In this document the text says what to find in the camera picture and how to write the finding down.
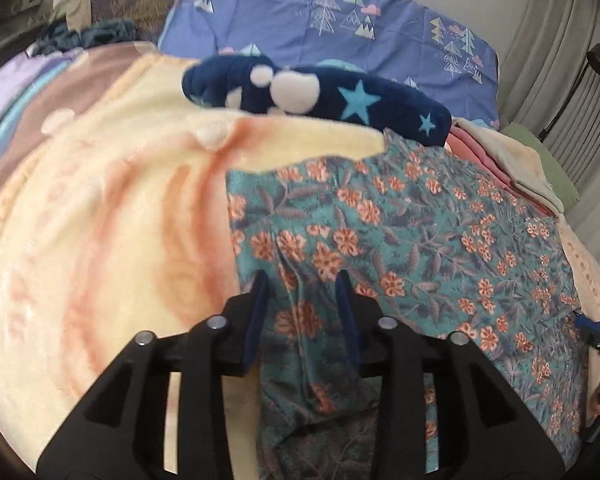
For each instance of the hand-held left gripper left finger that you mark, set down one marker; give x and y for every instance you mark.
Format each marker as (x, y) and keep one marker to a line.
(257, 312)

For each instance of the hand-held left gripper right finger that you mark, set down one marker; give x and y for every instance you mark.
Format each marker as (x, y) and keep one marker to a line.
(348, 320)

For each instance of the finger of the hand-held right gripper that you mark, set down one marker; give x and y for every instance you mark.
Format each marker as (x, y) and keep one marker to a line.
(592, 327)

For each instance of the teal floral garment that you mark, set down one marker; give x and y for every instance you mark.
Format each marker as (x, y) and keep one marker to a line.
(405, 240)

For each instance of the dark teal clothes pile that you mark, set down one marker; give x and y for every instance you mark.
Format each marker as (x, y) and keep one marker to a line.
(100, 32)

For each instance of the green pillow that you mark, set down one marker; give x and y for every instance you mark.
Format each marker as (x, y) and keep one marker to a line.
(555, 175)

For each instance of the bear printed blanket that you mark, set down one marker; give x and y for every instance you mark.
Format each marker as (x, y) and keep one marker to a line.
(105, 210)

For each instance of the navy star fleece garment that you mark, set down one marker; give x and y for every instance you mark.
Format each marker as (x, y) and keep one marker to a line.
(330, 97)

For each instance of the black floor lamp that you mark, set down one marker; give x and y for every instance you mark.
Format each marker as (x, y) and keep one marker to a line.
(597, 60)

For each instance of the blue tree print sheet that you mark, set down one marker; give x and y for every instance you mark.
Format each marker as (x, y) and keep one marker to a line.
(290, 15)

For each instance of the light blue bedsheet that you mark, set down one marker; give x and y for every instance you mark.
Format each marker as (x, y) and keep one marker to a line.
(0, 145)

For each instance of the grey curtain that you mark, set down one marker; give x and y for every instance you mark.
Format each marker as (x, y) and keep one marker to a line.
(555, 10)

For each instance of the purple cloth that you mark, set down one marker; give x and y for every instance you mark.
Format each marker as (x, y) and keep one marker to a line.
(10, 90)

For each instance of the beige garment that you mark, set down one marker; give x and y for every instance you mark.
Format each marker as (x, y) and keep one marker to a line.
(75, 5)

